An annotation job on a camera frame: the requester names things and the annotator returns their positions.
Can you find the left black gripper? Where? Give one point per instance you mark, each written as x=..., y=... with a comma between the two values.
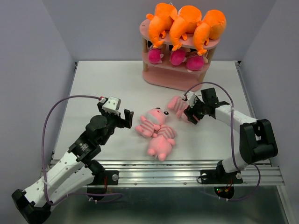
x=122, y=122

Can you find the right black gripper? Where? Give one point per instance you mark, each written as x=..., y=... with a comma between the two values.
x=190, y=110

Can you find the pink striped plush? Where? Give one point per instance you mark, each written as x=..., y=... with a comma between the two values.
x=178, y=105
x=161, y=145

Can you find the boy doll pink pants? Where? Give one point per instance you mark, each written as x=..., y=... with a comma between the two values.
x=155, y=55
x=179, y=56
x=194, y=62

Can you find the plain orange plush toy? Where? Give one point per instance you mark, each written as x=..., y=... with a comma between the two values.
x=211, y=27

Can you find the orange shark plush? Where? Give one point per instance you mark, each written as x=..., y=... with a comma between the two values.
x=160, y=21
x=185, y=21

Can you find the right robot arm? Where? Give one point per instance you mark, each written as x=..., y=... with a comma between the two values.
x=256, y=137

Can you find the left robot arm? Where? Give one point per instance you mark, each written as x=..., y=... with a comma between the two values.
x=75, y=169

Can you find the pink three-tier shelf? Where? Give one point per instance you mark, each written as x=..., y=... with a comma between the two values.
x=167, y=75

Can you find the pink plush with face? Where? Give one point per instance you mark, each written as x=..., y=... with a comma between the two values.
x=151, y=122

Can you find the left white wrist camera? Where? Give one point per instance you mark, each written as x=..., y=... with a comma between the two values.
x=109, y=105

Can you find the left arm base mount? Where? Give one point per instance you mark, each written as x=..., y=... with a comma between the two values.
x=97, y=186

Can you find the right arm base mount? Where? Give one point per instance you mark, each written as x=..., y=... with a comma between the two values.
x=223, y=182

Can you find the aluminium rail frame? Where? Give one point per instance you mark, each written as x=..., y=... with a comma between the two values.
x=163, y=186

